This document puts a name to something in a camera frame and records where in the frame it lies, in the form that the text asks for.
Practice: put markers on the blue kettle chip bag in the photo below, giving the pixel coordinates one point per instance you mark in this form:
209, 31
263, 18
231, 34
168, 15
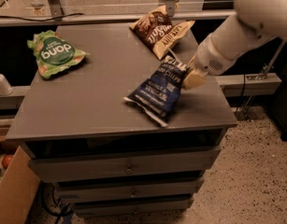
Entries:
159, 93

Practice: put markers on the cardboard box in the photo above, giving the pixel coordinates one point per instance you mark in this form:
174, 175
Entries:
18, 189

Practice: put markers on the white bottle at left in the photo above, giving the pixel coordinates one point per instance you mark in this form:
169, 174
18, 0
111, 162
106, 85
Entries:
5, 87

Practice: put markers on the red round item in box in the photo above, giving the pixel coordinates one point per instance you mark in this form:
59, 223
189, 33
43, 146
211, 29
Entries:
6, 161

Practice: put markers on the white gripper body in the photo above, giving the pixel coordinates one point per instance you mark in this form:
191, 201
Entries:
208, 59

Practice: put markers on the grey drawer cabinet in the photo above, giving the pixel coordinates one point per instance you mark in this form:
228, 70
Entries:
80, 134

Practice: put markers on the brown sea salt chip bag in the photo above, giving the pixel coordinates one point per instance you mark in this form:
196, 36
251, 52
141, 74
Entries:
158, 33

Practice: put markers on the green dong rice chip bag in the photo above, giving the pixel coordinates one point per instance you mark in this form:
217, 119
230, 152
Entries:
54, 54

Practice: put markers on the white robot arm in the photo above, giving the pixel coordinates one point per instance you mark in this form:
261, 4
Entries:
254, 23

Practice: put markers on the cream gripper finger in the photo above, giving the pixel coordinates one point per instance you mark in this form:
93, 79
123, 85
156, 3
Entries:
194, 79

